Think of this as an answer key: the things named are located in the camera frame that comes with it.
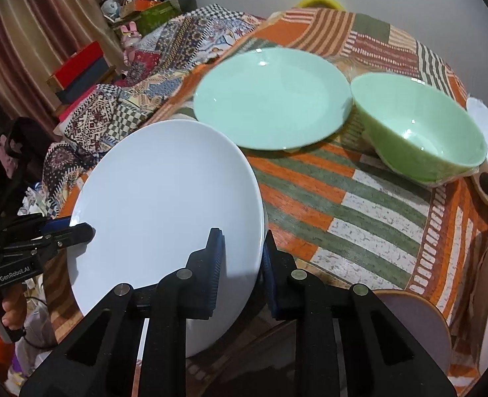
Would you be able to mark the pink bowl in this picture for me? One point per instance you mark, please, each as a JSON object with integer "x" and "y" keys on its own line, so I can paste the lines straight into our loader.
{"x": 423, "y": 321}

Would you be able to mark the mint green bowl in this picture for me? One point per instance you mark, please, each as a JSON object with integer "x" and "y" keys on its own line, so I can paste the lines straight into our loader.
{"x": 416, "y": 130}

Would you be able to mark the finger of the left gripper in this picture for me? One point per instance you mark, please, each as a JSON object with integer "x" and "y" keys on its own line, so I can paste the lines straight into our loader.
{"x": 81, "y": 233}
{"x": 56, "y": 225}

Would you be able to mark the striped brown curtain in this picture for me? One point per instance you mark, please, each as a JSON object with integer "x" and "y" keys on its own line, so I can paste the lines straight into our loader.
{"x": 36, "y": 37}

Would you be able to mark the red box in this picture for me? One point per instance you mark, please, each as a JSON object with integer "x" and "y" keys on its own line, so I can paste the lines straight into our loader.
{"x": 74, "y": 66}

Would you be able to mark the ethnic patterned patchwork blanket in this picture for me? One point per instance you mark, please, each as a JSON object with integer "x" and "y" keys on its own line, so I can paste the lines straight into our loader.
{"x": 108, "y": 113}

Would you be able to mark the mint green plate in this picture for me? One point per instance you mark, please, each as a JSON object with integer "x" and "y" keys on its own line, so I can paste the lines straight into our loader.
{"x": 274, "y": 99}

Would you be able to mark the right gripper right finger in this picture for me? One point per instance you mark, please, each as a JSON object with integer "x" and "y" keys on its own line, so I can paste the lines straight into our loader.
{"x": 348, "y": 343}

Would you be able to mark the orange striped patchwork quilt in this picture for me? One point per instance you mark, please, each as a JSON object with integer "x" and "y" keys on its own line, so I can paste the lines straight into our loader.
{"x": 338, "y": 208}

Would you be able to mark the green storage box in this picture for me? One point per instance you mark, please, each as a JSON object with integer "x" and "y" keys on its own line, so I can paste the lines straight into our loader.
{"x": 154, "y": 17}

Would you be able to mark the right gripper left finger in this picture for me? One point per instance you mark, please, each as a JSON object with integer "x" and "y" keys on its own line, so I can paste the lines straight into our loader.
{"x": 133, "y": 342}

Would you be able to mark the left hand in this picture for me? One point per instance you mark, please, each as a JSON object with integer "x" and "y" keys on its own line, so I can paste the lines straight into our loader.
{"x": 15, "y": 307}

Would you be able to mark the pink rabbit toy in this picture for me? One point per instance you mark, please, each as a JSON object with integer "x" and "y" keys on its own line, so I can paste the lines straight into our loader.
{"x": 130, "y": 36}

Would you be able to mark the white plate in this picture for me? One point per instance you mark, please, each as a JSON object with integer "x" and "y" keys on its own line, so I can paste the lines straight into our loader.
{"x": 152, "y": 201}

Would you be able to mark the dark grey box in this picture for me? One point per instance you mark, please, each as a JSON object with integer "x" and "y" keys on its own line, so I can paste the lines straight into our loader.
{"x": 83, "y": 82}

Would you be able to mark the yellow foam arch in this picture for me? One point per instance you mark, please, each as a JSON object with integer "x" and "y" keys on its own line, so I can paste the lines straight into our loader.
{"x": 329, "y": 4}

